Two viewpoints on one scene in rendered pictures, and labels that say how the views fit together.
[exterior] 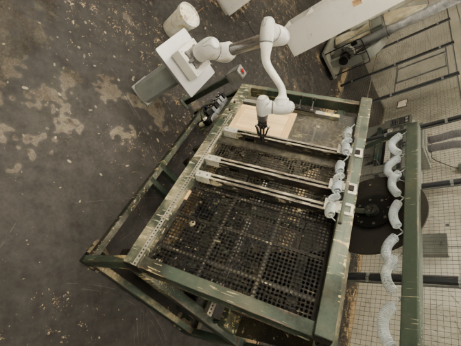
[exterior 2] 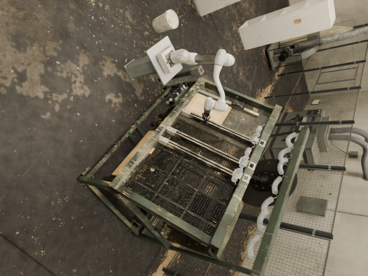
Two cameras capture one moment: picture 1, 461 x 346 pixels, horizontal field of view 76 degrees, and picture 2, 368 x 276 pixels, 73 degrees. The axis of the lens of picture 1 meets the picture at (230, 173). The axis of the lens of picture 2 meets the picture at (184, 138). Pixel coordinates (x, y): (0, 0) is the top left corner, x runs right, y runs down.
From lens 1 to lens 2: 0.80 m
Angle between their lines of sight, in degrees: 5
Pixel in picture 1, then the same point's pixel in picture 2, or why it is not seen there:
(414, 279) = (274, 224)
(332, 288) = (225, 221)
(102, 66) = (107, 50)
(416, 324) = (267, 248)
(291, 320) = (199, 234)
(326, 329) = (217, 241)
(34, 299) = (48, 197)
